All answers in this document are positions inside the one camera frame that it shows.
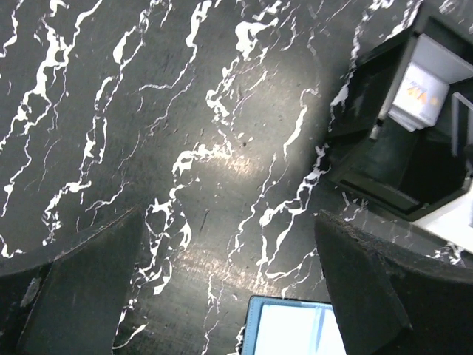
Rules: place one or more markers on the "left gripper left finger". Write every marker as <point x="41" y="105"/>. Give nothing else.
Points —
<point x="68" y="297"/>

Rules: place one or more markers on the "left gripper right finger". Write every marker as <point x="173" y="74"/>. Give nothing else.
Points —
<point x="390" y="300"/>

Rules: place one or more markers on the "blue leather card holder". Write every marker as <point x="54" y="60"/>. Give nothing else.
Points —
<point x="283" y="326"/>

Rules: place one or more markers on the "three-compartment black white tray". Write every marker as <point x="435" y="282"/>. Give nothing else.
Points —
<point x="422" y="177"/>

